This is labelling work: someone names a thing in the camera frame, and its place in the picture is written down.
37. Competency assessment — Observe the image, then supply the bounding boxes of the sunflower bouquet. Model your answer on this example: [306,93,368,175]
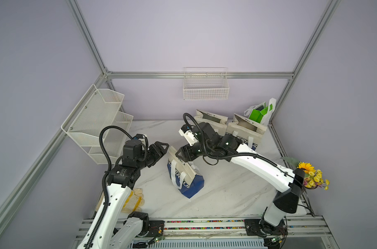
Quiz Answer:
[282,157,330,190]

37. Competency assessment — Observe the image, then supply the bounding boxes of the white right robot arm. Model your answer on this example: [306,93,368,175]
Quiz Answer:
[176,113,305,229]

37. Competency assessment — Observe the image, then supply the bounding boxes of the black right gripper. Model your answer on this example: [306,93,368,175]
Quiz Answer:
[177,142,214,162]

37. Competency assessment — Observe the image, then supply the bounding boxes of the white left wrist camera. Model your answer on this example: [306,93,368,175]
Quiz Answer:
[133,134,149,146]

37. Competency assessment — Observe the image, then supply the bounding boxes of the green white takeout bag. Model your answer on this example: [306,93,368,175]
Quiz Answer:
[244,98,276,126]

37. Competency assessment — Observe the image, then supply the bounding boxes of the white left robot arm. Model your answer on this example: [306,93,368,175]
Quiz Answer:
[78,126,169,249]

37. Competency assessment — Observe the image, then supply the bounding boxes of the aluminium frame profiles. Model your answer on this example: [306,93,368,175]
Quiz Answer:
[0,1,340,239]

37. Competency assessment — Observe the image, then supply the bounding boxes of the white wire wall basket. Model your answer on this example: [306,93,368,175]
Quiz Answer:
[183,67,230,101]

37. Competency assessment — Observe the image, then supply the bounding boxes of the blue beige bag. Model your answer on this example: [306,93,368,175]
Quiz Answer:
[194,110,228,136]
[167,146,205,199]
[226,114,267,150]

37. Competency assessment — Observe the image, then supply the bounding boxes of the yellow dotted work gloves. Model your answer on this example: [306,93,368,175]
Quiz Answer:
[107,186,145,214]

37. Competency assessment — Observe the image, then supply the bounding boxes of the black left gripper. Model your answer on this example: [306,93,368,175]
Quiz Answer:
[137,142,168,171]

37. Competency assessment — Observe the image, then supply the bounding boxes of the white mesh two-tier shelf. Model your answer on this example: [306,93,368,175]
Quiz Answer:
[61,85,133,165]

